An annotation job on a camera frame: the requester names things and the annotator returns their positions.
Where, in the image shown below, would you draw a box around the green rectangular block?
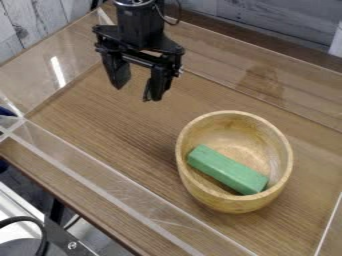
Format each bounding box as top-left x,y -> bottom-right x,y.
188,145 -> 269,195

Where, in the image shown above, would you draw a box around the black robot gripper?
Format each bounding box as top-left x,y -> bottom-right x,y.
93,0 -> 185,102

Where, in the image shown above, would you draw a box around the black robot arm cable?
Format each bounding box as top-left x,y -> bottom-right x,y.
153,0 -> 184,27

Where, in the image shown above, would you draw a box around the clear acrylic tray walls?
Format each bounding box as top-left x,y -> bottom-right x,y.
0,9 -> 342,256

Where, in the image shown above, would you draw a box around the black metal bracket with screw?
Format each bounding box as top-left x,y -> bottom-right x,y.
43,219 -> 99,256

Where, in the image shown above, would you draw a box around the brown wooden bowl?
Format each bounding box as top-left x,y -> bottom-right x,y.
175,110 -> 294,214

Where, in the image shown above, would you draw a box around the clear acrylic corner bracket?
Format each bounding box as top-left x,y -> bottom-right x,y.
97,8 -> 114,25

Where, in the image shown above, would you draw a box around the black table leg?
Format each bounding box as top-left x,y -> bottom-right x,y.
50,199 -> 66,225

